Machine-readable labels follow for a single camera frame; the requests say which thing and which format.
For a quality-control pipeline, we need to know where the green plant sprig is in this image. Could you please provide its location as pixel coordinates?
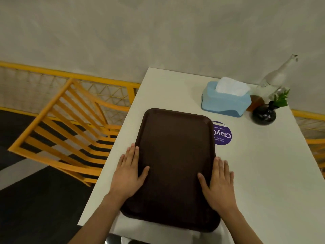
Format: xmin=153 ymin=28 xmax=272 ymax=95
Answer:
xmin=273 ymin=89 xmax=290 ymax=108

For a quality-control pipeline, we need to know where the yellow mesh railing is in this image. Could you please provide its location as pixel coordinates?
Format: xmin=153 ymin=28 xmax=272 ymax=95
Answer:
xmin=0 ymin=61 xmax=142 ymax=126
xmin=291 ymin=109 xmax=325 ymax=179

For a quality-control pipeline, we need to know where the dark brown plastic tray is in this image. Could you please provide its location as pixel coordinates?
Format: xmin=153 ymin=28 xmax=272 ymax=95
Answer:
xmin=120 ymin=108 xmax=221 ymax=233

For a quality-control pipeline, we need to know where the person's right hand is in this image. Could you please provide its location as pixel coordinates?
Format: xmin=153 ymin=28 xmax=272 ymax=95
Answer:
xmin=198 ymin=157 xmax=238 ymax=215

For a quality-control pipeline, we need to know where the round purple sticker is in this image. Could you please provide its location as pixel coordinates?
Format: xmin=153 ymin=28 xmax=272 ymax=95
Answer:
xmin=211 ymin=121 xmax=232 ymax=145

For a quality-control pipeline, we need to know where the white tissue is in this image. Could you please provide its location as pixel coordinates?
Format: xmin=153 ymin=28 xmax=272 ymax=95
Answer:
xmin=216 ymin=77 xmax=251 ymax=96

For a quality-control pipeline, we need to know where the person's white garment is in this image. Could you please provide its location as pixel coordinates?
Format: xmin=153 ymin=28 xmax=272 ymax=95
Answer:
xmin=109 ymin=215 xmax=229 ymax=244

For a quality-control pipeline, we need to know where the person's right forearm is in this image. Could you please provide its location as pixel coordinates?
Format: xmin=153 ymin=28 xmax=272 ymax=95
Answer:
xmin=220 ymin=208 xmax=263 ymax=244

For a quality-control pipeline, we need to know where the round black vase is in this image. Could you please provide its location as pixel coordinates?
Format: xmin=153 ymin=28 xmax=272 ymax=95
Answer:
xmin=252 ymin=101 xmax=279 ymax=125

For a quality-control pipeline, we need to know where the clear glass bottle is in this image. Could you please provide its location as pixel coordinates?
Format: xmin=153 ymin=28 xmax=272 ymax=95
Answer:
xmin=254 ymin=54 xmax=299 ymax=103

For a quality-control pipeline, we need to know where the person's left hand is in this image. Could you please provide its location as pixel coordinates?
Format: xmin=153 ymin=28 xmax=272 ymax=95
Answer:
xmin=109 ymin=143 xmax=150 ymax=200

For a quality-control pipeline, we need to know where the person's left forearm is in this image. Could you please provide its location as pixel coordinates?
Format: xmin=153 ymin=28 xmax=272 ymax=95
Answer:
xmin=68 ymin=192 xmax=127 ymax=244

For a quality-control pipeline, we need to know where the light blue tissue box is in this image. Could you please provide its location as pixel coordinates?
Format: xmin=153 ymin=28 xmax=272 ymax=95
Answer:
xmin=201 ymin=81 xmax=252 ymax=118

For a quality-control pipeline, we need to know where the yellow slatted wooden chair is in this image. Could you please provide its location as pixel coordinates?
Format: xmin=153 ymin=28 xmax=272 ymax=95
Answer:
xmin=8 ymin=78 xmax=130 ymax=187

